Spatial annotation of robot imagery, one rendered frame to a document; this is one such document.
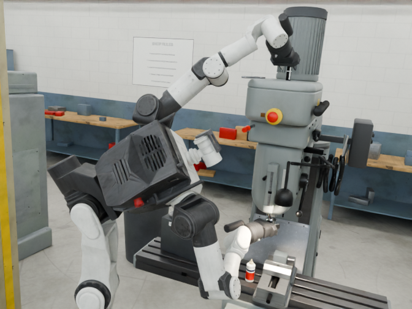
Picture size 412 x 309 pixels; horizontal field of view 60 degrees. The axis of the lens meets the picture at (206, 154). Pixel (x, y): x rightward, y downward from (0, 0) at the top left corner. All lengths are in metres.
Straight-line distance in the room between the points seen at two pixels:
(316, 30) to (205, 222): 1.01
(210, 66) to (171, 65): 5.13
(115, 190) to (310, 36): 1.08
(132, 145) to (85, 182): 0.26
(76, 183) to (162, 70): 5.29
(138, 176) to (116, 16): 6.06
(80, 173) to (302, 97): 0.85
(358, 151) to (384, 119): 4.03
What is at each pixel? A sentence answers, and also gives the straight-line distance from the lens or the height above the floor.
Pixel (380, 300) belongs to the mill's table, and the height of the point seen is 0.96.
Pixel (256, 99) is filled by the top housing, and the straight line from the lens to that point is 1.37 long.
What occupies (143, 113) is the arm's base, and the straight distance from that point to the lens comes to 1.33.
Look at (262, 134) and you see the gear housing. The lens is 1.48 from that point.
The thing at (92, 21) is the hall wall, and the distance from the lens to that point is 7.43.
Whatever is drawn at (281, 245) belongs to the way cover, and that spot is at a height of 0.99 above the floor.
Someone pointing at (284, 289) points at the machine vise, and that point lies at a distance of 1.65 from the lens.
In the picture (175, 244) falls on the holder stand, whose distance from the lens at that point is 1.91.
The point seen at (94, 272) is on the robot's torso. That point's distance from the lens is 1.52.
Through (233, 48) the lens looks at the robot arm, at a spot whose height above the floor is 1.99.
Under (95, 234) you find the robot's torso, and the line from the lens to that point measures 1.40.
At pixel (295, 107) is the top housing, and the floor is 1.80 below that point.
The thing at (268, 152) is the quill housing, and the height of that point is 1.59.
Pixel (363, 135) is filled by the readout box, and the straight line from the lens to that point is 1.77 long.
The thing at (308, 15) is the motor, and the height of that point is 2.17.
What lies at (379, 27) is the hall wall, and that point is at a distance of 5.80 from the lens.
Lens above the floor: 1.92
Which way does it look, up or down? 14 degrees down
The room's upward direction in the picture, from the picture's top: 4 degrees clockwise
